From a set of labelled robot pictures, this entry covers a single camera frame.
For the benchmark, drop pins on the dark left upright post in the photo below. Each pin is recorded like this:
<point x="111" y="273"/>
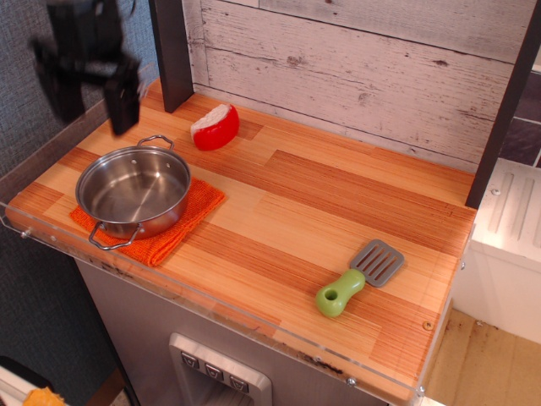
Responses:
<point x="172" y="51"/>

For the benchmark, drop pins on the silver dispenser panel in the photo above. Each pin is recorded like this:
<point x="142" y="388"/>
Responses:
<point x="208" y="377"/>

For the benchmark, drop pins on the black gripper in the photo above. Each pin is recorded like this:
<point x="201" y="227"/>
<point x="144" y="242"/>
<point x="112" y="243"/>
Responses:
<point x="87" y="47"/>

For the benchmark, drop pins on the orange knitted towel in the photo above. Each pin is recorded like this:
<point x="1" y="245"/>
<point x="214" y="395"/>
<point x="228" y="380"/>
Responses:
<point x="203" y="199"/>

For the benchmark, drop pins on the dark right upright post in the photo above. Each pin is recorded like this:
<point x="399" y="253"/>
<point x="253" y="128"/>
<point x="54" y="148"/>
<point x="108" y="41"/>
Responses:
<point x="513" y="92"/>

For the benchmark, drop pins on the white toy sink unit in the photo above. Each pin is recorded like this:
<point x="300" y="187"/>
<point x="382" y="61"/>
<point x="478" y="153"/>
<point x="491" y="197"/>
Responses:
<point x="499" y="277"/>

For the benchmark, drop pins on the red white cheese wedge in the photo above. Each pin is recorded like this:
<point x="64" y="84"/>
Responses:
<point x="216" y="129"/>

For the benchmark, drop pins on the dark upright post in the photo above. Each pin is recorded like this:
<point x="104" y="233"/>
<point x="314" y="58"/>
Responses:
<point x="172" y="51"/>
<point x="513" y="92"/>

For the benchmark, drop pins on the clear acrylic edge guard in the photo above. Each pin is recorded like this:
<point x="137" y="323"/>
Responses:
<point x="301" y="203"/>

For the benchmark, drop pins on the grey spatula green handle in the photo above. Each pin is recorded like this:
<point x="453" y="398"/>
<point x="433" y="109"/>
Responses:
<point x="375" y="264"/>

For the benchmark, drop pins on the silver toy fridge cabinet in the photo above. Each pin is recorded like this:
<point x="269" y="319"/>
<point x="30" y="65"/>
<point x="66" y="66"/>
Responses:
<point x="140" y="324"/>

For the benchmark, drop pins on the yellow black object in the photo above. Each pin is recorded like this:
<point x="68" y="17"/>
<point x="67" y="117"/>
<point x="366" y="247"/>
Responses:
<point x="43" y="397"/>

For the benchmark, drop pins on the stainless steel pot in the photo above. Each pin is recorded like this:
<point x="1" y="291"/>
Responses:
<point x="136" y="192"/>

